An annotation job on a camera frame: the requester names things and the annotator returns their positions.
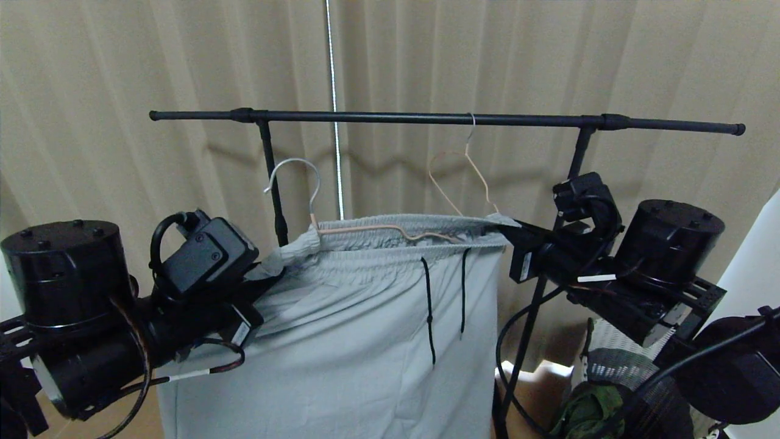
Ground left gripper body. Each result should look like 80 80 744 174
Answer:
34 287 266 418

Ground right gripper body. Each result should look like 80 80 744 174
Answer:
509 235 613 284

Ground pink clothes hanger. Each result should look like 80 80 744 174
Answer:
264 159 488 244
428 114 499 217

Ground pale grey shorts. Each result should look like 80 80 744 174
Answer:
155 212 522 439

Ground white laundry basket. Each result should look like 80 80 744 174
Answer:
576 317 695 439

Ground black clothes rack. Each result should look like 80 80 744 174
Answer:
149 108 745 439

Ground green garment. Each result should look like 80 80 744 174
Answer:
551 384 625 439

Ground beige curtain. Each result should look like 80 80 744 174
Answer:
0 0 780 391

